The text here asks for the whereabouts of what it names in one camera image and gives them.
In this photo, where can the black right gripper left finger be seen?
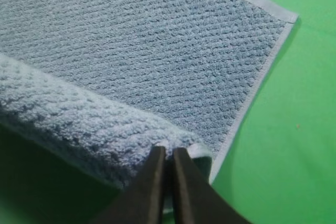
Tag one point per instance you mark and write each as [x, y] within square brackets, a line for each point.
[142, 201]

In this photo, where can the blue waffle-weave towel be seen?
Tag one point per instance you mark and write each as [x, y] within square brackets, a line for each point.
[100, 82]

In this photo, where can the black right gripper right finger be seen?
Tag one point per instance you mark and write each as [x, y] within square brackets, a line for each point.
[194, 200]

